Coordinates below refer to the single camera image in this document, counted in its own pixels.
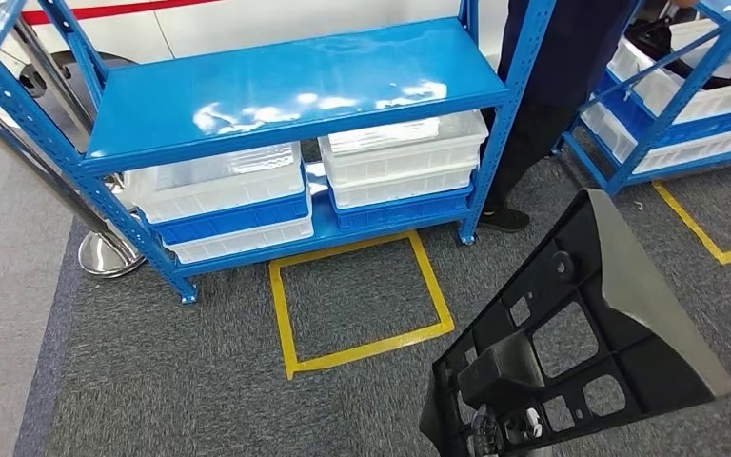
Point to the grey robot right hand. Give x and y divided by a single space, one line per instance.
485 435

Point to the black plastic car part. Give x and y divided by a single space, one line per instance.
649 38
655 353

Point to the blue metal shelf rack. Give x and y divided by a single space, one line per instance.
277 75
655 126

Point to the white plastic bin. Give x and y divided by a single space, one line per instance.
403 189
246 243
674 158
718 101
403 142

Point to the clear plastic bin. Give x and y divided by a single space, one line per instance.
214 183

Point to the person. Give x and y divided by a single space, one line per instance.
561 63

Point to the white car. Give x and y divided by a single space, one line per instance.
277 19

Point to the chrome stanchion post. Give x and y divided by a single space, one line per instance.
110 255

